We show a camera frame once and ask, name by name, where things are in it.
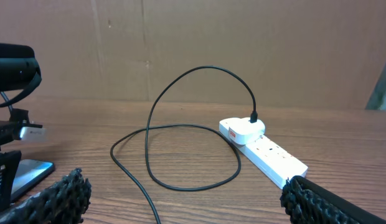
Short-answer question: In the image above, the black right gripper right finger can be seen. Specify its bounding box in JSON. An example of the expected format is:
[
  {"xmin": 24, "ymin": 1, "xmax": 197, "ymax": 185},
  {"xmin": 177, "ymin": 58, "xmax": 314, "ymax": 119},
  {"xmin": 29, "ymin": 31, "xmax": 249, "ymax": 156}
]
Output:
[{"xmin": 280, "ymin": 175, "xmax": 386, "ymax": 224}]

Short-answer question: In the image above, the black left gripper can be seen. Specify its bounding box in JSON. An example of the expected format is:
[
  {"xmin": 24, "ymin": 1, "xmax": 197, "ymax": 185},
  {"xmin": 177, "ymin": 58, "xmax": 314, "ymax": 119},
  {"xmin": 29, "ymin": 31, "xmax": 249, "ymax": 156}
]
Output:
[{"xmin": 0, "ymin": 108, "xmax": 43, "ymax": 213}]

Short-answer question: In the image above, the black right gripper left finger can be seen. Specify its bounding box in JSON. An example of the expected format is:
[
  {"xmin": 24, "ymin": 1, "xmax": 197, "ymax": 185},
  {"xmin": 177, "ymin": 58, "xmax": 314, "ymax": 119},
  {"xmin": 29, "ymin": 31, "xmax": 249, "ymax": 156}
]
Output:
[{"xmin": 0, "ymin": 168, "xmax": 92, "ymax": 224}]

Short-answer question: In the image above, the blue screen smartphone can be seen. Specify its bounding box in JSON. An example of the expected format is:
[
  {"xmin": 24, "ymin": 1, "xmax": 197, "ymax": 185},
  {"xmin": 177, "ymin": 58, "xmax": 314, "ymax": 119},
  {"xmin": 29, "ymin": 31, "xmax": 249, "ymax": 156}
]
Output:
[{"xmin": 11, "ymin": 159, "xmax": 55, "ymax": 203}]

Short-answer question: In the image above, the black usb charging cable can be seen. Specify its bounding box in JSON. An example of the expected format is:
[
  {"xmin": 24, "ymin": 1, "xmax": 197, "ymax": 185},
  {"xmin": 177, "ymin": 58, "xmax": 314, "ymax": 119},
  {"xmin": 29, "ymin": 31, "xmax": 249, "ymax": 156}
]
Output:
[{"xmin": 110, "ymin": 65, "xmax": 258, "ymax": 224}]

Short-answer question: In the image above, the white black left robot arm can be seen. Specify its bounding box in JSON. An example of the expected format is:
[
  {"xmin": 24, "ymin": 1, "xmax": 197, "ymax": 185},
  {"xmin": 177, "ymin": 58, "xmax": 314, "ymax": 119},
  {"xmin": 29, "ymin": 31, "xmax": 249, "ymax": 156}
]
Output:
[{"xmin": 0, "ymin": 43, "xmax": 42, "ymax": 213}]

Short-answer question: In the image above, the white charger adapter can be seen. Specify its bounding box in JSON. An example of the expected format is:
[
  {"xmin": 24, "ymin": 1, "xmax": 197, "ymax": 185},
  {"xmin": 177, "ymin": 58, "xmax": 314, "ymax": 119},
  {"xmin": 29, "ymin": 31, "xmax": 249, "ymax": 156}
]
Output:
[{"xmin": 227, "ymin": 117, "xmax": 265, "ymax": 145}]

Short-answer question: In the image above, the white power strip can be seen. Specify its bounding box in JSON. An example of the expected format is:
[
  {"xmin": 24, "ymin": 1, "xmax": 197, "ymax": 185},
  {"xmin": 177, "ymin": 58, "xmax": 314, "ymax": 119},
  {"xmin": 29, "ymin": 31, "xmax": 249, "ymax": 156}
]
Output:
[{"xmin": 219, "ymin": 118, "xmax": 308, "ymax": 189}]

